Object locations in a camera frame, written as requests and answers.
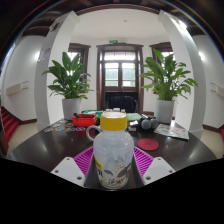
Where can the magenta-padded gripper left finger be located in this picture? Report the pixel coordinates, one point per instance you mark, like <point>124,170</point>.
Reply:
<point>68,170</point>

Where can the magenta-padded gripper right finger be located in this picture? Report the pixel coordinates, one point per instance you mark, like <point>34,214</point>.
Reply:
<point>156,170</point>

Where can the clear bottle with yellow cap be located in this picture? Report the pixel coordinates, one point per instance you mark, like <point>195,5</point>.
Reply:
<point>113,156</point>

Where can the flat round red coaster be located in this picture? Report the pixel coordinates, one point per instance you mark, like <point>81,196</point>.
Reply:
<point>148,144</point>

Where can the printed booklet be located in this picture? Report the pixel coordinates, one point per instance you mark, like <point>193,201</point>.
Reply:
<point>171,131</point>

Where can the white speckled mug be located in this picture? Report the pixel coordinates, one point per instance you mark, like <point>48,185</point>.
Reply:
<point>88,132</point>

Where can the grey dumbbell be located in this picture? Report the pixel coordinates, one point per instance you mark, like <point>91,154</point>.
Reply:
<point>145,124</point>

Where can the red plastic tray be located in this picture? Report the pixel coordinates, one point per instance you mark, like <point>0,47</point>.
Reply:
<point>84,121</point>

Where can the potted plant in white pot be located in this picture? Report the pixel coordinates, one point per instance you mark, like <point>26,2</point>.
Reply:
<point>71,108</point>
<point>164,111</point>

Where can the black chair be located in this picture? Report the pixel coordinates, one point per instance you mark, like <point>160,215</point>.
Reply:
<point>120,102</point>

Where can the brown double door with glass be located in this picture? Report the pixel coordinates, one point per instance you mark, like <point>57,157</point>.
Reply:
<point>120,90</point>

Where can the brown-framed window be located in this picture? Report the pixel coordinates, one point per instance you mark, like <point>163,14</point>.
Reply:
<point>166,50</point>
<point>83,53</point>

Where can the green exit sign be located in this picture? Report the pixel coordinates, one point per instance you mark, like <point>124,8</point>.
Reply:
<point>113,41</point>

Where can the white wall-mounted box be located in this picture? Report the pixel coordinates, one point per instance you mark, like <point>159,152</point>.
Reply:
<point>16,88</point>
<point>218,90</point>

